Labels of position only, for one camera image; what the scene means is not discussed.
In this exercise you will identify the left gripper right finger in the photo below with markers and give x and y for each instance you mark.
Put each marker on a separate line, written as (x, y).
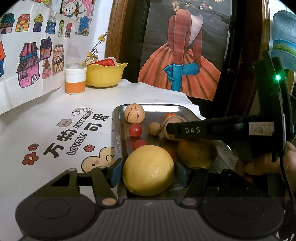
(185, 177)

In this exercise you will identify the striped tan melon fruit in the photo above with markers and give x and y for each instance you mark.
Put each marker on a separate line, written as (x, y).
(134, 113)

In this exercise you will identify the houses drawing paper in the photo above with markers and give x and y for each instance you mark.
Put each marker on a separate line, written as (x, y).
(35, 41)

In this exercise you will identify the small orange tangerine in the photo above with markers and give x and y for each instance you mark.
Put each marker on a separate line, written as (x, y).
(167, 115)

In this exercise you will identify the orange dress painting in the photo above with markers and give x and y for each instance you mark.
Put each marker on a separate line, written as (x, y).
(184, 46)

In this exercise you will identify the yellow lemon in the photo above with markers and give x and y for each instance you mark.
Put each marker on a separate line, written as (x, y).
(148, 171)

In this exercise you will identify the brown kiwi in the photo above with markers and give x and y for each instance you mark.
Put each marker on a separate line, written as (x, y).
(155, 128)

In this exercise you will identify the right hand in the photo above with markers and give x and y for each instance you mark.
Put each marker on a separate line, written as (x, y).
(264, 165)

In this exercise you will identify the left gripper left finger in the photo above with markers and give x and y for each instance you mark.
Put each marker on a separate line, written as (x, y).
(104, 179)

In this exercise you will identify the metal baking tray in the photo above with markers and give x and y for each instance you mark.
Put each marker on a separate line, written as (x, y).
(123, 142)

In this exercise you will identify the yellow plastic bowl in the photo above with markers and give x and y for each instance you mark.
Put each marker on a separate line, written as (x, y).
(104, 76)

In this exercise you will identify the white printed tablecloth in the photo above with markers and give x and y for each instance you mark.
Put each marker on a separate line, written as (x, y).
(46, 136)

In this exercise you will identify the brown wooden door frame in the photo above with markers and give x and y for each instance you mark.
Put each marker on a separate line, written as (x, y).
(119, 28)

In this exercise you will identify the blue water jug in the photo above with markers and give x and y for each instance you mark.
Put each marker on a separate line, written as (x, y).
(284, 43)

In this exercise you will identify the white and orange cup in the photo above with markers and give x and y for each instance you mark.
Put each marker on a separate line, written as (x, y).
(75, 78)

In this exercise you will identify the red object in bowl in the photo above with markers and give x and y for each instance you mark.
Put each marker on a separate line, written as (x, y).
(109, 61)

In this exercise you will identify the red cherry tomato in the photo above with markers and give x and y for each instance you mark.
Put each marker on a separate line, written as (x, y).
(135, 130)
(139, 143)

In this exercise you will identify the yellow-brown mango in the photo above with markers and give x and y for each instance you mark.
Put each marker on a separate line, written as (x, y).
(197, 154)

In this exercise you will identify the yellow flower twig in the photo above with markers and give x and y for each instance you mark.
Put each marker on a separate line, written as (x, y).
(92, 55)

